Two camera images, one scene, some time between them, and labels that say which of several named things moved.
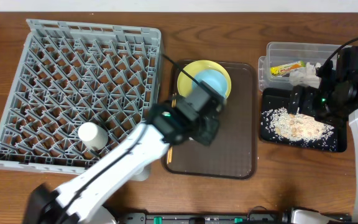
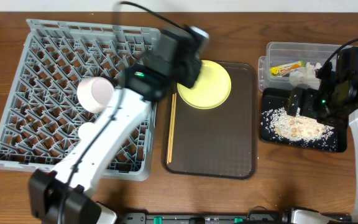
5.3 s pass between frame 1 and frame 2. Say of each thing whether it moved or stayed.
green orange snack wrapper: stayed
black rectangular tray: stayed
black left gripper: moved
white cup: stayed
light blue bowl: moved
